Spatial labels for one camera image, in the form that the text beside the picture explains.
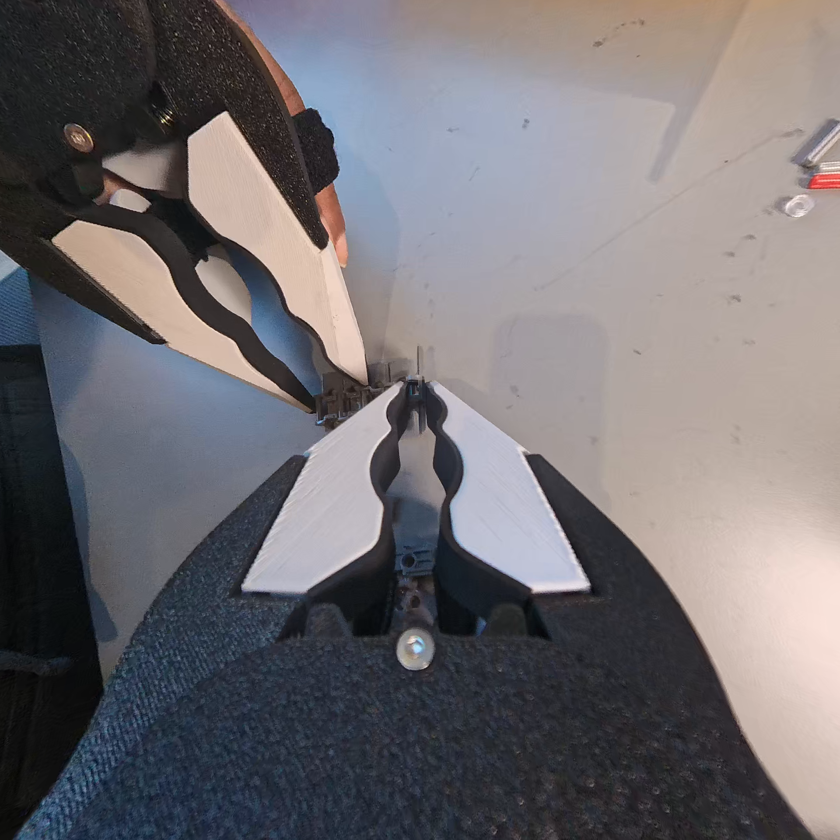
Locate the small grey track link cluster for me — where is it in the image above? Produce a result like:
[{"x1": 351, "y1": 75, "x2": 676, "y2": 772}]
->
[{"x1": 392, "y1": 499, "x2": 439, "y2": 634}]

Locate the person's left hand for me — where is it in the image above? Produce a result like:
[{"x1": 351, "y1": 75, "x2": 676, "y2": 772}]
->
[{"x1": 217, "y1": 0, "x2": 350, "y2": 268}]

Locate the short grey track link chain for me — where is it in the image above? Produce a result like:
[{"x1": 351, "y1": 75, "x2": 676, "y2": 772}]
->
[{"x1": 314, "y1": 346, "x2": 431, "y2": 435}]

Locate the scatter of black red pins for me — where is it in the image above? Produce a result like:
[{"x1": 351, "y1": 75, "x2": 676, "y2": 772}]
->
[{"x1": 781, "y1": 118, "x2": 840, "y2": 221}]

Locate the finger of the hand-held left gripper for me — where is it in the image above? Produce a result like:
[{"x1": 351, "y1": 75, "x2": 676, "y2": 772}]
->
[
  {"x1": 185, "y1": 110, "x2": 370, "y2": 386},
  {"x1": 51, "y1": 210, "x2": 316, "y2": 414}
]

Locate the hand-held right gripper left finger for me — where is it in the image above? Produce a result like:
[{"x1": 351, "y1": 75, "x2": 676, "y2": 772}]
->
[{"x1": 241, "y1": 381, "x2": 409, "y2": 636}]

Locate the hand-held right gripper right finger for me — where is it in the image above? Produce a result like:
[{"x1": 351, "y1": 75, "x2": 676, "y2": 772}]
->
[{"x1": 419, "y1": 381, "x2": 592, "y2": 636}]

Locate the grey desk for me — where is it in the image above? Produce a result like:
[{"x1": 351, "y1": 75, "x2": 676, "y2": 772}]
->
[{"x1": 26, "y1": 0, "x2": 840, "y2": 821}]

